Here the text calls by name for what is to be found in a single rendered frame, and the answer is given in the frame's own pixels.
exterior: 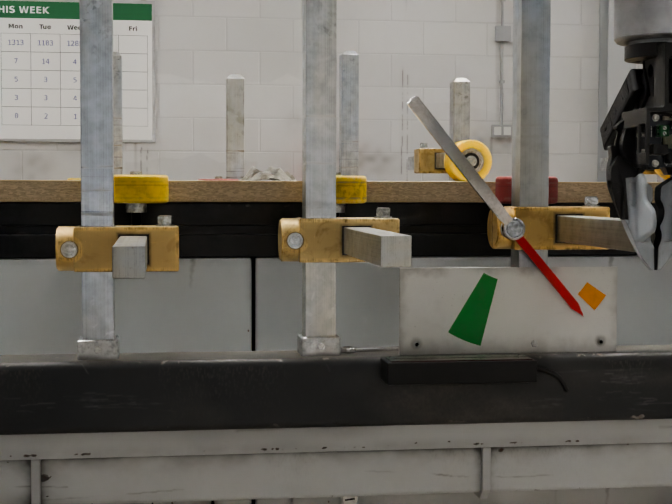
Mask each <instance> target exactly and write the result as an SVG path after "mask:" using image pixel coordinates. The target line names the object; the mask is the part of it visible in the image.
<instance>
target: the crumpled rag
mask: <svg viewBox="0 0 672 504"><path fill-rule="evenodd" d="M267 179H268V180H272V181H277V180H280V181H285V180H287V181H288V180H291V181H296V179H295V177H294V176H293V175H292V174H290V173H289V172H288V171H287V172H283V170H282V169H281V168H274V167H272V166H270V167H269V168H268V169H267V170H265V171H260V170H258V169H257V168H255V167H254V166H252V167H251V168H250V170H249V171H248V173H247V174H246V175H245V176H244V177H243V178H242V179H240V181H245V180H249V181H253V180H254V181H255V180H259V181H260V180H267Z"/></svg>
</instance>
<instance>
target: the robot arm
mask: <svg viewBox="0 0 672 504"><path fill-rule="evenodd" d="M614 42H615V43H616V44H617V45H620V46H624V61H625V62H627V63H634V64H643V69H631V70H630V71H629V73H628V75H627V77H626V79H625V81H624V83H623V85H622V87H621V89H620V91H619V93H618V95H617V96H616V98H615V100H614V102H613V104H612V106H611V108H610V110H609V112H608V114H607V116H606V118H605V120H604V122H603V124H602V126H601V128H600V132H601V137H602V142H603V147H604V150H608V162H607V167H606V181H607V187H608V190H609V193H610V196H611V198H612V201H613V203H614V206H615V209H616V211H617V214H618V216H619V218H620V220H621V221H622V224H623V226H624V229H625V231H626V233H627V236H628V238H629V240H630V242H631V244H632V246H633V248H634V250H635V251H636V253H637V255H638V256H639V258H640V259H641V260H642V262H643V263H644V264H645V266H646V267H647V268H648V269H649V270H661V269H662V268H663V266H664V265H665V264H666V263H667V261H668V260H669V259H670V257H671V256H672V0H614ZM655 169H660V170H661V171H662V173H663V174H664V175H670V178H668V179H666V180H665V181H663V182H662V183H660V184H659V185H657V186H656V187H655V195H654V200H655V203H656V205H657V207H658V217H657V218H656V211H655V209H654V207H653V206H652V205H651V203H652V201H653V188H652V186H651V185H649V184H648V183H647V179H646V176H645V174H643V172H644V171H645V170H655ZM629 177H631V178H629ZM654 232H655V235H656V236H655V240H654V243H652V239H651V235H652V234H653V233H654Z"/></svg>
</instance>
